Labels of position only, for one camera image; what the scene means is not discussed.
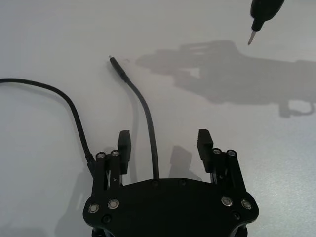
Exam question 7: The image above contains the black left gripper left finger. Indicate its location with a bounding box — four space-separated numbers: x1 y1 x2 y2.
91 130 131 196

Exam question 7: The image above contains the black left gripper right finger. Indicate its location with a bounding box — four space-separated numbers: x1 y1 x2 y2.
197 128 248 196

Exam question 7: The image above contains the white table cloth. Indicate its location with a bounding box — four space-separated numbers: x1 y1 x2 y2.
0 0 316 237

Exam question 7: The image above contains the black cable with slim plug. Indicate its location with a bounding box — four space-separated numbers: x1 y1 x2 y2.
108 55 161 182

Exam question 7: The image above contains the thick black cable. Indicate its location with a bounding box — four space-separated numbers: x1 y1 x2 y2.
0 78 96 179

